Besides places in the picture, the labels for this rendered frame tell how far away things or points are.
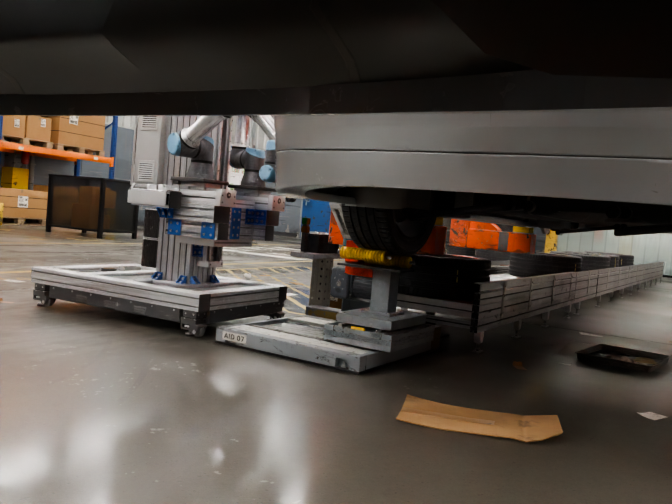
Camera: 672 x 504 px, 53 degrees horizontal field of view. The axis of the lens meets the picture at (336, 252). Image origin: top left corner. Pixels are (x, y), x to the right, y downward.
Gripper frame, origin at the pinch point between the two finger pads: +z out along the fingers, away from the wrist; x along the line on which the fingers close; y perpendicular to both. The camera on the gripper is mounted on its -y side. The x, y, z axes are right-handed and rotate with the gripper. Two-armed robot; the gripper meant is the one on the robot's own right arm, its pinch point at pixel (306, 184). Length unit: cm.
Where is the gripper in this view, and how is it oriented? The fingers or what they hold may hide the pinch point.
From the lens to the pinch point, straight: 339.0
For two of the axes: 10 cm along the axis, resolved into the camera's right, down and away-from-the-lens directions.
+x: -8.6, -1.1, 5.1
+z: 5.1, 0.0, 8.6
